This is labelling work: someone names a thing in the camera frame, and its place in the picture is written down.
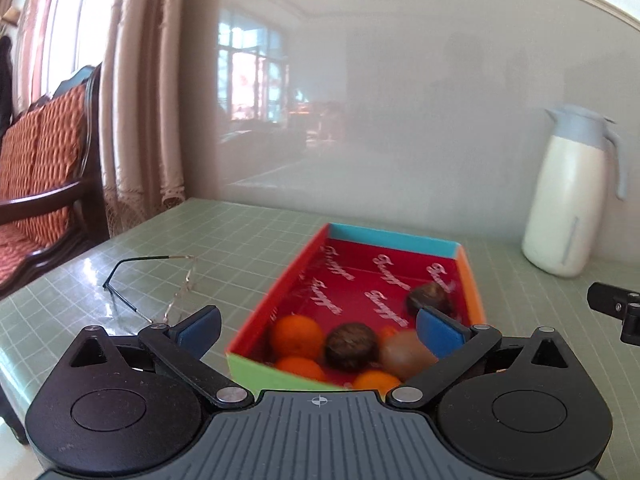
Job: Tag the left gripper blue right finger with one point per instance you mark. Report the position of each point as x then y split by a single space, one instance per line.
458 350

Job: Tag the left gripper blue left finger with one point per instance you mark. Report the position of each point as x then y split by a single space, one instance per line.
179 349

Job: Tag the brown kiwi fruit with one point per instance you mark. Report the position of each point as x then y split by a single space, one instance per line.
403 355

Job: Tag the orange mandarin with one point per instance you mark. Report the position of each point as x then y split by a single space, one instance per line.
302 367
376 380
296 335

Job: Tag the dark walnut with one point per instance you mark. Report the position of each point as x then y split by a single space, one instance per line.
350 347

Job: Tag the orange mandarin front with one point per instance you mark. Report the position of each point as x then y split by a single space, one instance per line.
302 367

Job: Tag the orange carrot piece front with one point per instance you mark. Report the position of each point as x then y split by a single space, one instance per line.
387 332

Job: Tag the green grid tablecloth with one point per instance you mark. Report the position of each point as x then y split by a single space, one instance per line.
206 252

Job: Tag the white grey thermos jug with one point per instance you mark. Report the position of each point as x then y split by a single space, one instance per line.
570 193

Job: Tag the thin metal eyeglasses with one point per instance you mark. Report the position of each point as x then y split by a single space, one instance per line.
151 287

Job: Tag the colourful open cardboard box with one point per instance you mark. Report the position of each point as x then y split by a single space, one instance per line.
350 274

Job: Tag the beige lace curtain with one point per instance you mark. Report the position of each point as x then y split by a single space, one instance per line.
141 163

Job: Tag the wooden armchair red cushion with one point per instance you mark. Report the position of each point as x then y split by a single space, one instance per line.
52 204

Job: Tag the hanging dark clothes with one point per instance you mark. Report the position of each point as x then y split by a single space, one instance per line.
6 98

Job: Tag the straw hat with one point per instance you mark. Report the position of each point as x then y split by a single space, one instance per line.
11 16

